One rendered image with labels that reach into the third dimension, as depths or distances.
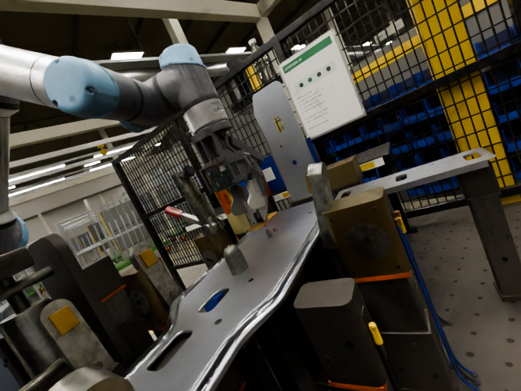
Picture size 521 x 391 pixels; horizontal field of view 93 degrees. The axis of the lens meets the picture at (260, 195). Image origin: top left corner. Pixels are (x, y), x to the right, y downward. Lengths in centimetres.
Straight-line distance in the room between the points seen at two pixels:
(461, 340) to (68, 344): 64
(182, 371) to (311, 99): 90
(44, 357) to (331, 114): 95
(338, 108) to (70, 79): 80
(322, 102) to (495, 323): 76
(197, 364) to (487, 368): 47
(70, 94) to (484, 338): 77
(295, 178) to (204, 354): 57
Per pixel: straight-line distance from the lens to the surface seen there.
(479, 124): 105
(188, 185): 63
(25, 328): 50
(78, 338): 45
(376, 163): 77
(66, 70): 43
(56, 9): 357
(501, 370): 61
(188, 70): 51
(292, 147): 75
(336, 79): 100
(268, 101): 77
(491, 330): 67
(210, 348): 31
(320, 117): 100
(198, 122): 49
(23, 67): 51
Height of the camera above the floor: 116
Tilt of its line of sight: 7 degrees down
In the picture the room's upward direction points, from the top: 25 degrees counter-clockwise
